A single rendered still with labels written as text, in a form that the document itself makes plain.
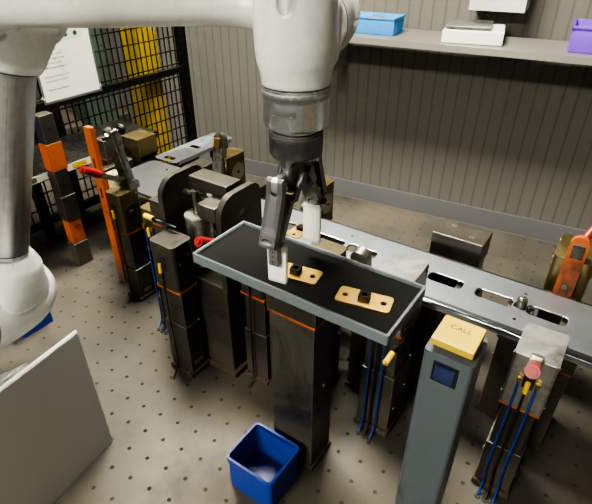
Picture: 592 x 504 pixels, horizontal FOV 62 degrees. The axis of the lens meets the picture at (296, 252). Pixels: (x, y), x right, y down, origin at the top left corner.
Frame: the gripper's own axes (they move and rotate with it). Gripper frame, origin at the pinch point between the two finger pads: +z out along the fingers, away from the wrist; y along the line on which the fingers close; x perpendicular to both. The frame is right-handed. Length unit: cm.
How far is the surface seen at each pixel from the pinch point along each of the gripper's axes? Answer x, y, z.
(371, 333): 15.6, 8.5, 4.2
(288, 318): 0.0, 2.9, 11.5
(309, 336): 4.0, 3.3, 13.7
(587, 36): 45, -208, -4
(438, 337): 24.2, 5.4, 4.1
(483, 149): 10, -249, 69
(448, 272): 20.7, -34.7, 20.1
